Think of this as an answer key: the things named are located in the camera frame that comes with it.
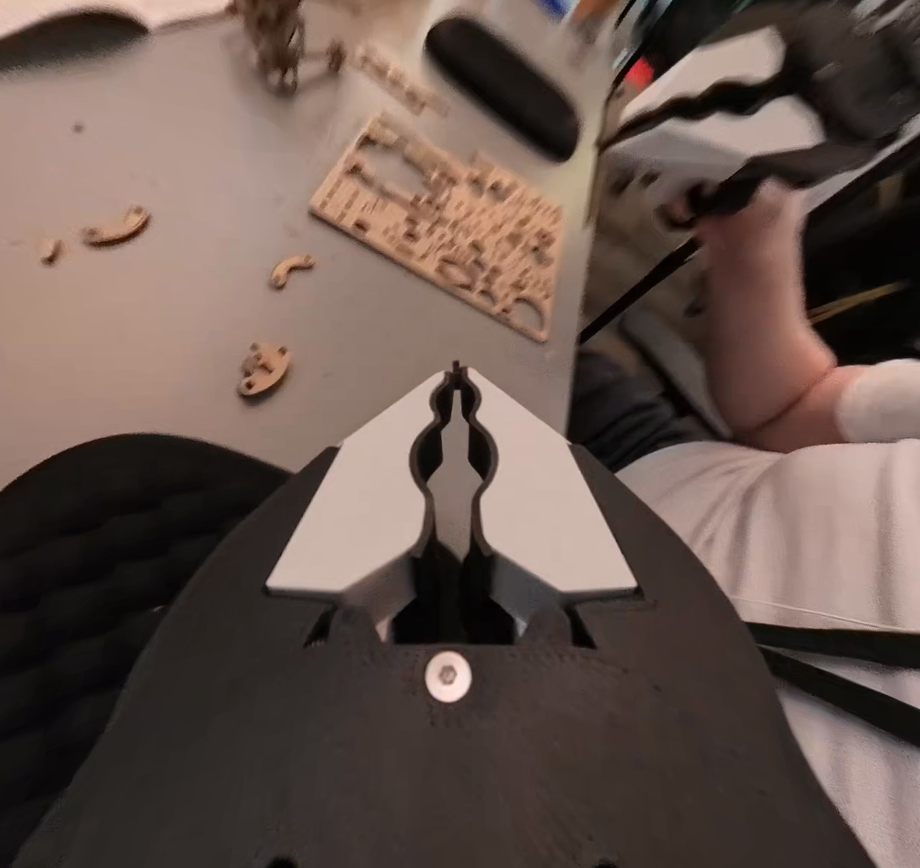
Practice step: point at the person's right forearm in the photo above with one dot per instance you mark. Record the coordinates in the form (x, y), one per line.
(769, 365)

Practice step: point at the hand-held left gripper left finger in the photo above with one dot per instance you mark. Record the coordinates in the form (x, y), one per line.
(345, 523)

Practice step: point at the black rounded object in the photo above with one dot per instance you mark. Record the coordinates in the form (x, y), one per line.
(65, 41)

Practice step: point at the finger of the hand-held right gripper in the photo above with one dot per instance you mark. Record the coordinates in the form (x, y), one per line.
(719, 142)
(704, 70)

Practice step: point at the dark wooden model assembly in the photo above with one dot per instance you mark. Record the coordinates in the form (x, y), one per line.
(277, 12)

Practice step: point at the curved wooden link piece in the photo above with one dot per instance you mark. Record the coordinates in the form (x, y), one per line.
(291, 270)
(115, 228)

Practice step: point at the person's dark trousers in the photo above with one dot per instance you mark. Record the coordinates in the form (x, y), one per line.
(618, 408)

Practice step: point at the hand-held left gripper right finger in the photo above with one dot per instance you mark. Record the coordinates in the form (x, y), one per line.
(560, 523)

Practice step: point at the black padded cushion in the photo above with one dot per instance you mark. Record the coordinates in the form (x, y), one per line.
(72, 595)

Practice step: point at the tiny wooden offcut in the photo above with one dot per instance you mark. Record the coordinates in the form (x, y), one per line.
(49, 250)

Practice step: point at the small wooden sheet fragment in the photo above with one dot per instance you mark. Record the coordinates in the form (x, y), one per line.
(399, 81)

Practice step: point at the person's right hand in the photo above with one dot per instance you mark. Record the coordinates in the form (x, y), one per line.
(747, 250)

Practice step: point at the oval notched wooden piece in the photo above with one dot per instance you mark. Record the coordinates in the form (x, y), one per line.
(264, 370)

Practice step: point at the wooden parts sheet with cutouts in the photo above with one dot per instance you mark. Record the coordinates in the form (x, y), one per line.
(431, 235)

